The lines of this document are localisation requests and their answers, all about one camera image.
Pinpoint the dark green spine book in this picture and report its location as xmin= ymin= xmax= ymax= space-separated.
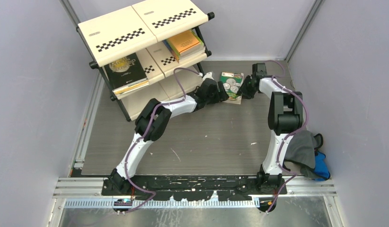
xmin=220 ymin=71 xmax=244 ymax=105

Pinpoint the light green spine book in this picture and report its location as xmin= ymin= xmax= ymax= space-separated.
xmin=163 ymin=30 xmax=205 ymax=62

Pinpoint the cream three-tier shelf rack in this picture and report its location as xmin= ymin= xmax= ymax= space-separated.
xmin=77 ymin=0 xmax=215 ymax=121

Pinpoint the black Moon Sixpence book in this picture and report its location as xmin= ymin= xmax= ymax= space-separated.
xmin=103 ymin=53 xmax=147 ymax=92

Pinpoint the yellow book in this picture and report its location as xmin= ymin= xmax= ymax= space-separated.
xmin=113 ymin=80 xmax=150 ymax=96

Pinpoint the orange spine book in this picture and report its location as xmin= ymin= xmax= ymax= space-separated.
xmin=167 ymin=30 xmax=201 ymax=50

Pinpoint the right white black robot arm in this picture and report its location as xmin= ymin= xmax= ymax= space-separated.
xmin=238 ymin=63 xmax=304 ymax=194

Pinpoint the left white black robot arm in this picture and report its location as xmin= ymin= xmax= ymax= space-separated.
xmin=108 ymin=78 xmax=229 ymax=195

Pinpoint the grey cloth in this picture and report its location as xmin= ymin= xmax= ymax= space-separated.
xmin=283 ymin=130 xmax=323 ymax=179

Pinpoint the blue cloth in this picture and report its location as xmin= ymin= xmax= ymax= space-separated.
xmin=314 ymin=150 xmax=331 ymax=181

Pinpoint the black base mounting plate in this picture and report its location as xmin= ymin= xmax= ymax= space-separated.
xmin=101 ymin=175 xmax=287 ymax=212

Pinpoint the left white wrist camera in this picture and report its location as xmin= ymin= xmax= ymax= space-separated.
xmin=198 ymin=71 xmax=214 ymax=81

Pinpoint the aluminium rail frame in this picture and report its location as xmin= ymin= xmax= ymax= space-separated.
xmin=48 ymin=175 xmax=343 ymax=227

